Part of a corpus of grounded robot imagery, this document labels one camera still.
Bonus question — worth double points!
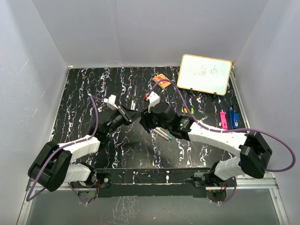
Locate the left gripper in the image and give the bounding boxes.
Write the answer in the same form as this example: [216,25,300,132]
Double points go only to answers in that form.
[105,105,142,135]

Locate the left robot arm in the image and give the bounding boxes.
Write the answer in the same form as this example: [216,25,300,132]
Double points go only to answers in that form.
[28,105,141,192]

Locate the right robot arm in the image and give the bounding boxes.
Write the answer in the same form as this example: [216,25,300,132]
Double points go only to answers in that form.
[140,103,272,187]

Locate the teal capped white marker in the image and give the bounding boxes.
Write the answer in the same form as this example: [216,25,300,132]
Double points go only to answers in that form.
[156,128,173,141]

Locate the orange capped white marker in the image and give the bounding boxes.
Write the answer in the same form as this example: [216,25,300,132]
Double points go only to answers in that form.
[154,128,169,141]

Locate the orange card packet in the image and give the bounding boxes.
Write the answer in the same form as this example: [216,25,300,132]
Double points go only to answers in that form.
[153,74,171,89]

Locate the pink clip tool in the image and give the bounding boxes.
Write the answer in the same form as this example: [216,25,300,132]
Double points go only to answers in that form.
[220,112,228,130]

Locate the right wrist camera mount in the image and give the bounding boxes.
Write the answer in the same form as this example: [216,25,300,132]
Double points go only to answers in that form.
[145,92,160,111]

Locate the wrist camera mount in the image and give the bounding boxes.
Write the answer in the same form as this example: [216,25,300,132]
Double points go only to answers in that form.
[145,92,160,111]
[104,95,119,110]

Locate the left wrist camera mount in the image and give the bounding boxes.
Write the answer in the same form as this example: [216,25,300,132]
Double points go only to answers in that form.
[104,95,119,110]

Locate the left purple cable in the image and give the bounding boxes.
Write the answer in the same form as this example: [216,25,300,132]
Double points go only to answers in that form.
[26,95,111,204]

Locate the purple cable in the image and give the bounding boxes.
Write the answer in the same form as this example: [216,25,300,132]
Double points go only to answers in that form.
[26,95,111,204]
[148,79,296,204]

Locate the small whiteboard yellow frame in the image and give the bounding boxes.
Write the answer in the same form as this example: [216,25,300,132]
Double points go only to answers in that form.
[177,54,232,96]

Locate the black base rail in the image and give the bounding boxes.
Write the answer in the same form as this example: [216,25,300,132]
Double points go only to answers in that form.
[77,167,233,199]

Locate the aluminium frame rail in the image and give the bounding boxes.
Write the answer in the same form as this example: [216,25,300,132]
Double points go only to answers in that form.
[17,168,289,225]

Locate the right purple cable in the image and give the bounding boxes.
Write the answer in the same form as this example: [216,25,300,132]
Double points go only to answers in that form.
[148,79,296,204]

